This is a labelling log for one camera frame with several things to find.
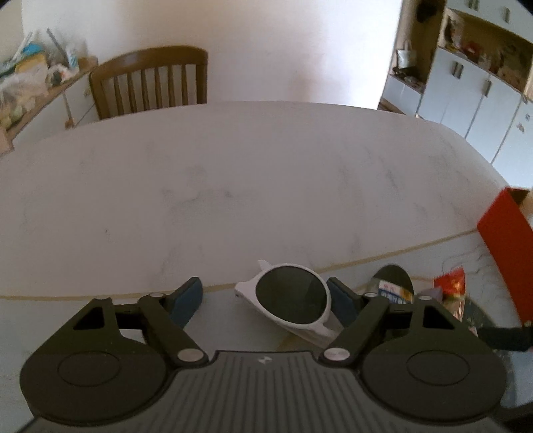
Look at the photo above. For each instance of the white tote bag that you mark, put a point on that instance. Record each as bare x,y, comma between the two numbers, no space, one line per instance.
404,56

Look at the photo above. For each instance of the plastic bag with items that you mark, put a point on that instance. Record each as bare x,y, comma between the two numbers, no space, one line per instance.
21,89

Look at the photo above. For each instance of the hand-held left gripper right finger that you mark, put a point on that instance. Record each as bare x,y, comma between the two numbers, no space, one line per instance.
339,300

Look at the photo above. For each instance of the blue and yellow box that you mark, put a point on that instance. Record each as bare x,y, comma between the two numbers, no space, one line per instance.
32,59

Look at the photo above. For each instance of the red tin box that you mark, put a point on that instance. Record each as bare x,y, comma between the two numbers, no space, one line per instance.
506,250

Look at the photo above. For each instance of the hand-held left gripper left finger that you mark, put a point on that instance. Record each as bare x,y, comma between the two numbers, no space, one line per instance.
188,300

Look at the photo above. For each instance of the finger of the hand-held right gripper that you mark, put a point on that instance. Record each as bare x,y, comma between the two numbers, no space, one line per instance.
506,338

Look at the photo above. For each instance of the packet with blue label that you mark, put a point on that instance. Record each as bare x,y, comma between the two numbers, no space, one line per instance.
391,292

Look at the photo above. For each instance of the red snack packet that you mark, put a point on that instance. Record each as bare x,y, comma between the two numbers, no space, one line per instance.
452,287

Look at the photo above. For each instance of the wooden sideboard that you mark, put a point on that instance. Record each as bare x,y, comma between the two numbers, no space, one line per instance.
75,98

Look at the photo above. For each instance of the wooden chair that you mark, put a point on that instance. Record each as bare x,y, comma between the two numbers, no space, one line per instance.
150,79

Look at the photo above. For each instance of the black hanging hat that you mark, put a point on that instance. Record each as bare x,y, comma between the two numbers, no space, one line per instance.
425,10

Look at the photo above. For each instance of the white sunglasses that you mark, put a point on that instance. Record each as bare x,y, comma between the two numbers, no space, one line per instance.
291,297

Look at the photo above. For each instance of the white wall cabinet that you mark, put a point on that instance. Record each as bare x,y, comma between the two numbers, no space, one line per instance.
470,95

